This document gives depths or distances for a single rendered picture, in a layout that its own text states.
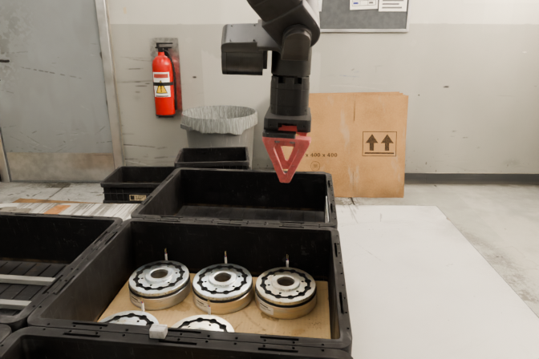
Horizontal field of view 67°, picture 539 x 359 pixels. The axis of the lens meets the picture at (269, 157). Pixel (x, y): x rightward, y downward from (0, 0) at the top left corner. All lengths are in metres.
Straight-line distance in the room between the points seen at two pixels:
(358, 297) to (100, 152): 3.07
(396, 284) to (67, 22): 3.19
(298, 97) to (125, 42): 3.03
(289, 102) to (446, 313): 0.61
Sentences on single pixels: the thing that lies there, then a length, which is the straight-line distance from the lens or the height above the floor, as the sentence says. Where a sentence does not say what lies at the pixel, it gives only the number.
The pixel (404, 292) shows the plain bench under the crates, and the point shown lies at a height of 0.70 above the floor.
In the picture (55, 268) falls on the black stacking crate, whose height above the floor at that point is 0.83.
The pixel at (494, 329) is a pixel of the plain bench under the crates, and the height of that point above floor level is 0.70.
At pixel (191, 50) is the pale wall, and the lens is 3.41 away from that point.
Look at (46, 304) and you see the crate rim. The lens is 0.63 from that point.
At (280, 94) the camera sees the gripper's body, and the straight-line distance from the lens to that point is 0.58.
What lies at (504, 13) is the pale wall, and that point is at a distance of 3.77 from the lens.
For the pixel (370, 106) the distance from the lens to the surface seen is 3.32.
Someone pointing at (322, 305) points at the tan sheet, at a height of 0.83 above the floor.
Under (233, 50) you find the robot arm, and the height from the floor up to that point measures 1.24.
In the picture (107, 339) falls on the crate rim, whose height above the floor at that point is 0.93.
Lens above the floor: 1.27
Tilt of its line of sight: 17 degrees down
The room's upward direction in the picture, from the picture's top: straight up
